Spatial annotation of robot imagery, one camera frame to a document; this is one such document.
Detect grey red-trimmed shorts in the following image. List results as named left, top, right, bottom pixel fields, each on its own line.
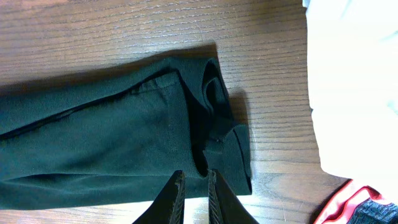
left=313, top=180, right=397, bottom=224

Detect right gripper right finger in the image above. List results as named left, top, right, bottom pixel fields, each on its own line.
left=208, top=169, right=259, bottom=224

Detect crumpled white shirt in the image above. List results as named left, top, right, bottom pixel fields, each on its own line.
left=303, top=0, right=397, bottom=202

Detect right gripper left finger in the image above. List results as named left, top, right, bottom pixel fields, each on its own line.
left=132, top=170, right=185, bottom=224

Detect black t-shirt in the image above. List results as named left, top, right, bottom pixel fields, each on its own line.
left=1, top=58, right=252, bottom=210

